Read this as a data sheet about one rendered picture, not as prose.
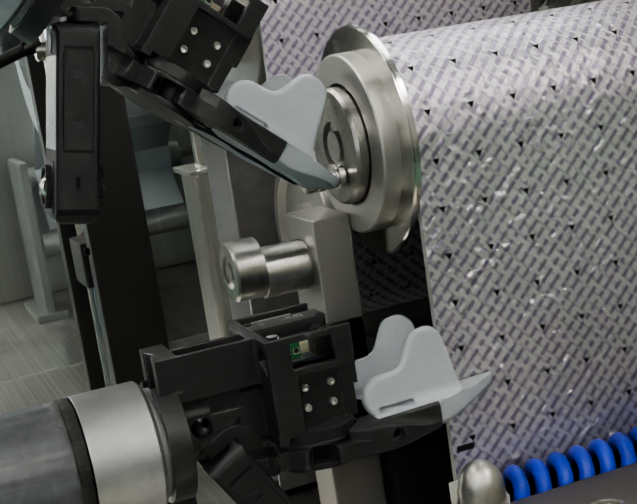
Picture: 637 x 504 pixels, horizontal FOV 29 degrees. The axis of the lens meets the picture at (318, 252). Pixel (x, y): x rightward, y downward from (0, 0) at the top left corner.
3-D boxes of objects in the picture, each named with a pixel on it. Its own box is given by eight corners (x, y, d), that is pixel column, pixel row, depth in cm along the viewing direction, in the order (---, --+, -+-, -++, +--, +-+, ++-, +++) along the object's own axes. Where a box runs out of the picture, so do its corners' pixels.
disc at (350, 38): (337, 244, 88) (302, 34, 86) (343, 243, 88) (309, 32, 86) (430, 265, 75) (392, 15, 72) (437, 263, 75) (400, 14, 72)
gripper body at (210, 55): (281, 12, 72) (99, -108, 67) (209, 143, 71) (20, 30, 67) (239, 18, 79) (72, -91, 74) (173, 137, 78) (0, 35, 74)
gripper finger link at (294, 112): (389, 118, 75) (261, 37, 72) (343, 204, 75) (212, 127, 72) (370, 118, 78) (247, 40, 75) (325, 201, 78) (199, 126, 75)
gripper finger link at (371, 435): (451, 407, 73) (310, 446, 70) (454, 432, 73) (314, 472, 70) (416, 388, 77) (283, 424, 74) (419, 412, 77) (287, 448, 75)
